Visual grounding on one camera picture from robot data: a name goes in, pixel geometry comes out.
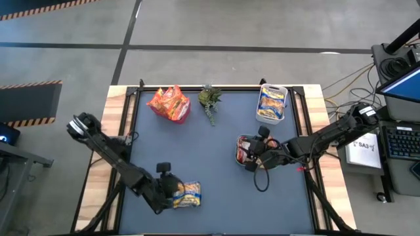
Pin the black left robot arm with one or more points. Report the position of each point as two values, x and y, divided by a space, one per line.
111 154

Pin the succulent plant in black pot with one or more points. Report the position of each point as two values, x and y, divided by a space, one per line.
210 98

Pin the grey desk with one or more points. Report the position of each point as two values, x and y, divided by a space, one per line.
13 183

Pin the monitor with blue screen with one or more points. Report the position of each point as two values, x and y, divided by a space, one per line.
398 86

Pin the white plastic bin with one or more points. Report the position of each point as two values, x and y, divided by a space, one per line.
270 122

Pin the white label sheet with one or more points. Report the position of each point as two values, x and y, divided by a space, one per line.
364 150

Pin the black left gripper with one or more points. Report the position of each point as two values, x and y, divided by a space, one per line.
165 191

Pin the teal plastic bin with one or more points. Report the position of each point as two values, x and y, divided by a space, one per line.
239 164

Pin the red Maruchan ramen packet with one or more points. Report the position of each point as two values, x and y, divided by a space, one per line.
272 143
242 149

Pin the black pole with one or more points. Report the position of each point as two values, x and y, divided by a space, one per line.
402 41

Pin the red plastic bin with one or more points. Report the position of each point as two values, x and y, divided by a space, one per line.
178 120

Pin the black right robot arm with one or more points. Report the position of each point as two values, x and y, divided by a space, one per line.
328 134

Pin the black keyboard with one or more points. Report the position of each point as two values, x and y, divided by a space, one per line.
403 142

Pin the black device with blue light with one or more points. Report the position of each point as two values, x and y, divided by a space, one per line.
6 134

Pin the blue Maruchan ramen packet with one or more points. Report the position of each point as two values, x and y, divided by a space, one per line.
270 108
188 195
272 92

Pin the black aluminium rig frame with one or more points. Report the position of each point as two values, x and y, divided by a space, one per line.
298 93

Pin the small red tag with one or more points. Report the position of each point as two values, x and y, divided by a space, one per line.
301 169

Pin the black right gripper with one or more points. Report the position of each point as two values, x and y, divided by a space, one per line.
265 152

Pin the orange Maruchan ramen packet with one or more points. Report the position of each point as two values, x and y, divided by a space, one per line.
155 98
183 109
170 100

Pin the black caster wheel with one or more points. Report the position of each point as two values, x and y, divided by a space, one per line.
381 196

